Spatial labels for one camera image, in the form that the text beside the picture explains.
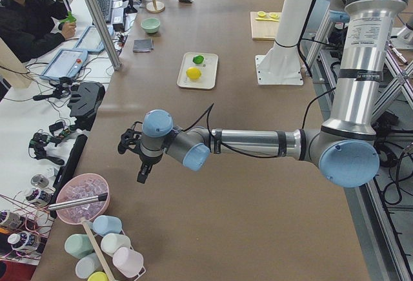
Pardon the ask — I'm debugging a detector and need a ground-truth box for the black keyboard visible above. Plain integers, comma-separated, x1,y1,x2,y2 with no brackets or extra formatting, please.
96,0,113,23

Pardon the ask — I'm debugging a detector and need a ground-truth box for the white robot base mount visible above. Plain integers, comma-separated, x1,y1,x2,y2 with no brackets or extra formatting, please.
256,0,315,86

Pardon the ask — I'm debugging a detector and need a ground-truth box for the mint green cup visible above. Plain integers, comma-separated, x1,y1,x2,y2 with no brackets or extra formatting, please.
64,234,94,259

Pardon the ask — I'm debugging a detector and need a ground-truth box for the pink bowl with ice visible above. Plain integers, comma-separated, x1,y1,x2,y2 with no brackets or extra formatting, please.
55,172,111,225

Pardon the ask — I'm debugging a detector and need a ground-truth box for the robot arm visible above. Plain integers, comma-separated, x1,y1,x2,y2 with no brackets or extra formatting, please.
117,0,408,187

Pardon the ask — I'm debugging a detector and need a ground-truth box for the blue teach pendant near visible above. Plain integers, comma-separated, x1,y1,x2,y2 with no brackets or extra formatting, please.
39,48,88,81

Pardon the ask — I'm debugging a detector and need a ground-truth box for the yellow lemon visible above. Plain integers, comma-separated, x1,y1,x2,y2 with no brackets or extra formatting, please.
185,67,202,81

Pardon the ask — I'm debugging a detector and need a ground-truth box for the aluminium frame post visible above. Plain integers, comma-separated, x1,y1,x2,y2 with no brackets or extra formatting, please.
85,0,121,70

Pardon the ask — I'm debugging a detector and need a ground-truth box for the pink cup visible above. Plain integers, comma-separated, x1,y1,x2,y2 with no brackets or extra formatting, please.
112,247,146,278

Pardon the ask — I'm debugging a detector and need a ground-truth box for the blue teach pendant far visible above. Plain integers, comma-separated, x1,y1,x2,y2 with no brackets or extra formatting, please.
74,25,105,54

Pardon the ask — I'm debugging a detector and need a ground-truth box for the blue teach pendant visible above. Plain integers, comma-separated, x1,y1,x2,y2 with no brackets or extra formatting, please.
74,25,105,54
39,48,88,81

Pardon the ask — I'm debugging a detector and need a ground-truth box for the black desk mount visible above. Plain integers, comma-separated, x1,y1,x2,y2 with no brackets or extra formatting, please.
67,81,105,131

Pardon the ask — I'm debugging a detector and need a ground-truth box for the grey folded cloth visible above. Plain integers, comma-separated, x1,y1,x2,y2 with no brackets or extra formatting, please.
132,38,154,52

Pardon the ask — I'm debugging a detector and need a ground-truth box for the person in black jacket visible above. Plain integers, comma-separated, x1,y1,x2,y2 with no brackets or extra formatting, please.
1,0,76,63

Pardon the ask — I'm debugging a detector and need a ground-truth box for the wooden cutting board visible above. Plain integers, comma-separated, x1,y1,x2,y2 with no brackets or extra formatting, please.
250,11,281,41

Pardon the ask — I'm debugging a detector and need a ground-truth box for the cream white cup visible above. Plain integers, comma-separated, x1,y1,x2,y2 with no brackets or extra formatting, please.
101,233,131,257

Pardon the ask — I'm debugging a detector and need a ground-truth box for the yellow cup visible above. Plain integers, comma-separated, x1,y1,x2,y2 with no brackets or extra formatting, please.
87,271,109,281

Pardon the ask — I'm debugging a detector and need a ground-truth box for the grey cup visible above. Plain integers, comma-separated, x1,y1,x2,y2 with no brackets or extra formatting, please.
75,253,103,279

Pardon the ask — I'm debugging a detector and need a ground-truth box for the light blue cup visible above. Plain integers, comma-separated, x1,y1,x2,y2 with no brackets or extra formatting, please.
92,215,123,236

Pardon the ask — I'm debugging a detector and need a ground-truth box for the mint green bowl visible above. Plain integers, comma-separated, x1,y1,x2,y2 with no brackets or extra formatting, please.
141,17,161,34

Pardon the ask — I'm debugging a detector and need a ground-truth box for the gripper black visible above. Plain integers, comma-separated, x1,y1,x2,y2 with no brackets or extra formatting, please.
117,121,161,183

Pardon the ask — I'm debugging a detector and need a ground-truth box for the white rabbit tray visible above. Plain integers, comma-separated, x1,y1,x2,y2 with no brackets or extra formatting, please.
177,52,219,90

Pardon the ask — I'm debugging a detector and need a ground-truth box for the green lime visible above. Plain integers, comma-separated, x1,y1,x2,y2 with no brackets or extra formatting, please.
192,55,205,65

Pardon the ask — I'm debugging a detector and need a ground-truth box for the yellow plastic knife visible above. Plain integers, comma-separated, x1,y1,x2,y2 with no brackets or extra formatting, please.
255,17,280,23

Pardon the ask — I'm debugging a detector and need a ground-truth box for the white wire cup rack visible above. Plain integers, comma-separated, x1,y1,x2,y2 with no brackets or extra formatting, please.
80,218,148,280

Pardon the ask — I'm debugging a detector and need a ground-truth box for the black case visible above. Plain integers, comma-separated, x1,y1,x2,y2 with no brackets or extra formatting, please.
53,134,88,194

